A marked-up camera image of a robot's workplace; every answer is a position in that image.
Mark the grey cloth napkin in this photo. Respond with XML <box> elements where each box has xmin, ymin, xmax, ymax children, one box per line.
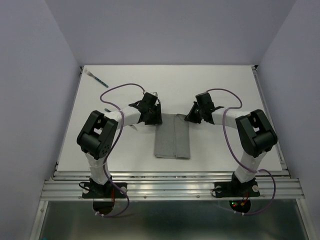
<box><xmin>153</xmin><ymin>113</ymin><xmax>191</xmax><ymax>160</ymax></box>

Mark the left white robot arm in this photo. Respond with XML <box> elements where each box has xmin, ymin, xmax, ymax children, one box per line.
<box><xmin>76</xmin><ymin>92</ymin><xmax>163</xmax><ymax>197</ymax></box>

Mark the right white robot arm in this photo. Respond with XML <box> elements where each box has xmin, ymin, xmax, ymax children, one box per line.
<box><xmin>185</xmin><ymin>88</ymin><xmax>278</xmax><ymax>195</ymax></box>

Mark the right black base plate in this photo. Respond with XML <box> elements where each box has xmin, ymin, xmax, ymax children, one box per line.
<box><xmin>211</xmin><ymin>181</ymin><xmax>260</xmax><ymax>198</ymax></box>

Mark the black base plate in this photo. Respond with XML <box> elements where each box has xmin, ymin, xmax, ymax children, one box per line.
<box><xmin>78</xmin><ymin>181</ymin><xmax>126</xmax><ymax>199</ymax></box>
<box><xmin>211</xmin><ymin>181</ymin><xmax>260</xmax><ymax>198</ymax></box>

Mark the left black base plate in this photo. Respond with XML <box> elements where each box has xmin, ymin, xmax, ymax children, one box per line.
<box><xmin>78</xmin><ymin>181</ymin><xmax>126</xmax><ymax>199</ymax></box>

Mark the aluminium rail frame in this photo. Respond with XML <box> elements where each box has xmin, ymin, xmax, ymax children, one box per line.
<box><xmin>31</xmin><ymin>65</ymin><xmax>310</xmax><ymax>240</ymax></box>

